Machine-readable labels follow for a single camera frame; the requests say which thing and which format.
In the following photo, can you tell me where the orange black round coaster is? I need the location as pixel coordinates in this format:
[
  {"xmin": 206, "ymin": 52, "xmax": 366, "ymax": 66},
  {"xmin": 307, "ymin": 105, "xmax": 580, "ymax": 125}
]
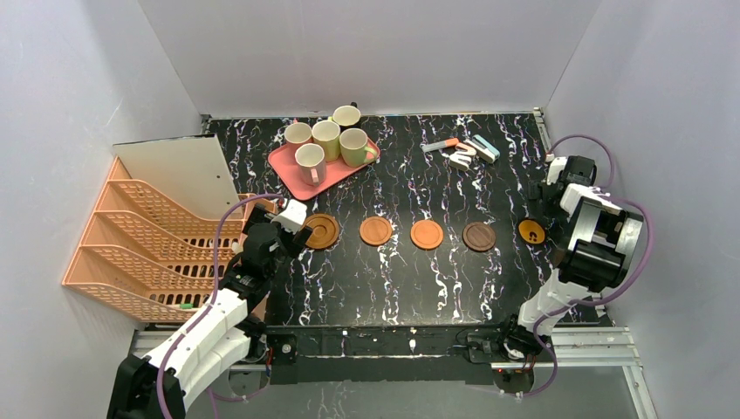
[{"xmin": 517, "ymin": 218, "xmax": 547, "ymax": 244}]

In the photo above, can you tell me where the brown grooved wooden coaster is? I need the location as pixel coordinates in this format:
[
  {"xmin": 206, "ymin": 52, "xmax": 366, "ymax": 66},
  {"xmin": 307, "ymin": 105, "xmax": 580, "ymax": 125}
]
[{"xmin": 305, "ymin": 213, "xmax": 339, "ymax": 250}]

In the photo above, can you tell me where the dark brown wooden coaster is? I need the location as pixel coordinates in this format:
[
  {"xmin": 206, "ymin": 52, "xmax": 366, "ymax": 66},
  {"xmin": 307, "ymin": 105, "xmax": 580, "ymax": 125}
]
[{"xmin": 462, "ymin": 222, "xmax": 497, "ymax": 252}]

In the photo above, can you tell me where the plain brown coaster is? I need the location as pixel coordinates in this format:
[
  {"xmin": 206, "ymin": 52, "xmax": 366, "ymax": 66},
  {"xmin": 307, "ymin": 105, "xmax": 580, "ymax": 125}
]
[{"xmin": 359, "ymin": 216, "xmax": 394, "ymax": 246}]

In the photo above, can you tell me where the pink serving tray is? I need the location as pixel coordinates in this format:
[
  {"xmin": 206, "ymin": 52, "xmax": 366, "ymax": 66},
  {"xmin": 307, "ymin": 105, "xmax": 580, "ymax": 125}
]
[{"xmin": 268, "ymin": 145, "xmax": 368, "ymax": 201}]

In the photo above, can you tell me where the pink mug large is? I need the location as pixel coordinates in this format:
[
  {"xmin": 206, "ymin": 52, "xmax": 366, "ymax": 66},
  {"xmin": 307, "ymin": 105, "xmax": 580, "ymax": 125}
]
[{"xmin": 294, "ymin": 143, "xmax": 326, "ymax": 187}]

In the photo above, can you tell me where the green mug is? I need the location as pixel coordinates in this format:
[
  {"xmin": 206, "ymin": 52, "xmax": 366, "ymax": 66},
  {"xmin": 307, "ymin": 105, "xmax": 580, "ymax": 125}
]
[{"xmin": 339, "ymin": 128, "xmax": 379, "ymax": 168}]

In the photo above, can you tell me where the light wooden coaster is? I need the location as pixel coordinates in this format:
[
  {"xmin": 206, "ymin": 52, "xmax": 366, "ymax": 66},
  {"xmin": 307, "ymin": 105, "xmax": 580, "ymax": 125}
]
[{"xmin": 410, "ymin": 219, "xmax": 444, "ymax": 251}]

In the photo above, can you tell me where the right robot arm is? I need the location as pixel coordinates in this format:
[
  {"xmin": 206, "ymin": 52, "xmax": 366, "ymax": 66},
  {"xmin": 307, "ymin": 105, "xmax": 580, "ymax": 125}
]
[{"xmin": 497, "ymin": 155, "xmax": 645, "ymax": 361}]

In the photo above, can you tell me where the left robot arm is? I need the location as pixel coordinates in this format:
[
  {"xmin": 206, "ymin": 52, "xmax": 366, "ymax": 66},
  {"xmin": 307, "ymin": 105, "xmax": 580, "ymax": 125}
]
[{"xmin": 106, "ymin": 216, "xmax": 313, "ymax": 418}]

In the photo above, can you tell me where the orange desk organiser box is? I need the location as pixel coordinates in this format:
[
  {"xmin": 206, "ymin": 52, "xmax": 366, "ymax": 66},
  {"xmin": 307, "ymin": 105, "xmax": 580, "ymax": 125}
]
[{"xmin": 222, "ymin": 202, "xmax": 280, "ymax": 313}]

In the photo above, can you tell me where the pink mug near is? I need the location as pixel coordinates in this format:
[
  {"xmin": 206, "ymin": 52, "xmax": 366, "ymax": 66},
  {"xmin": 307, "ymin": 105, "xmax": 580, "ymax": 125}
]
[{"xmin": 284, "ymin": 121, "xmax": 312, "ymax": 148}]

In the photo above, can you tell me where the orange white marker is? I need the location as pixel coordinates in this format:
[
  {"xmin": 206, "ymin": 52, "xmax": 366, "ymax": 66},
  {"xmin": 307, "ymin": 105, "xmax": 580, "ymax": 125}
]
[{"xmin": 421, "ymin": 137, "xmax": 460, "ymax": 153}]

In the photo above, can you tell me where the yellow-green mug centre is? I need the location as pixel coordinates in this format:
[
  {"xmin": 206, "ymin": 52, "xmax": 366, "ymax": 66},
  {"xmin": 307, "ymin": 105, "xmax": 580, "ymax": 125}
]
[{"xmin": 312, "ymin": 120, "xmax": 341, "ymax": 162}]

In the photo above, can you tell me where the white board sheet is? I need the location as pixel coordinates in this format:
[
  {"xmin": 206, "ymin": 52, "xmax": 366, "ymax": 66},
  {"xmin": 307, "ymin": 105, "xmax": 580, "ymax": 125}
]
[{"xmin": 113, "ymin": 134, "xmax": 240, "ymax": 220}]

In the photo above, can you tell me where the black mug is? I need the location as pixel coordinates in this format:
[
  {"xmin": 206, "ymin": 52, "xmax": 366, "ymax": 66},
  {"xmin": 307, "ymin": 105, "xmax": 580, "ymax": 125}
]
[{"xmin": 331, "ymin": 102, "xmax": 362, "ymax": 131}]

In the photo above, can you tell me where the orange file rack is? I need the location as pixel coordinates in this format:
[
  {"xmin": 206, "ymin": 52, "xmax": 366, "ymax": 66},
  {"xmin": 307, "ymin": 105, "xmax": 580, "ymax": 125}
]
[{"xmin": 62, "ymin": 160, "xmax": 244, "ymax": 323}]

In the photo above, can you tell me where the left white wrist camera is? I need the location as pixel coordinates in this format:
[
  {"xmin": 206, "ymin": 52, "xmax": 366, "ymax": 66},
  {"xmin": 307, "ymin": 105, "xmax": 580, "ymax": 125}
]
[{"xmin": 272, "ymin": 199, "xmax": 308, "ymax": 234}]

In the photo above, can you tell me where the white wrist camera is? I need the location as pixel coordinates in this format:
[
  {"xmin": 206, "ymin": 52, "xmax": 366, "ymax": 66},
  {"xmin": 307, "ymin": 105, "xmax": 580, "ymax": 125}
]
[
  {"xmin": 272, "ymin": 199, "xmax": 308, "ymax": 234},
  {"xmin": 545, "ymin": 156, "xmax": 568, "ymax": 185}
]

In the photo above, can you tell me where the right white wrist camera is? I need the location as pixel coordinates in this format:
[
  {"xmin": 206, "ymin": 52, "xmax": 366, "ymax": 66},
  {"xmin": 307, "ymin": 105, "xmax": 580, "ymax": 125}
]
[{"xmin": 545, "ymin": 156, "xmax": 568, "ymax": 185}]

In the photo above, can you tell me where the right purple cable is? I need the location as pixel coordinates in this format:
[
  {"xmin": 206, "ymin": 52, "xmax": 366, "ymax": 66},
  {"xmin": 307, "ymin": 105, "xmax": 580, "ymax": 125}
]
[{"xmin": 523, "ymin": 134, "xmax": 657, "ymax": 397}]

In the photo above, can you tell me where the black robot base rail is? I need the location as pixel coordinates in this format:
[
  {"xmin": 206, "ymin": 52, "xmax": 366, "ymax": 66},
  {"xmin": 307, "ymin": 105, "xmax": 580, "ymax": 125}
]
[{"xmin": 124, "ymin": 323, "xmax": 643, "ymax": 406}]

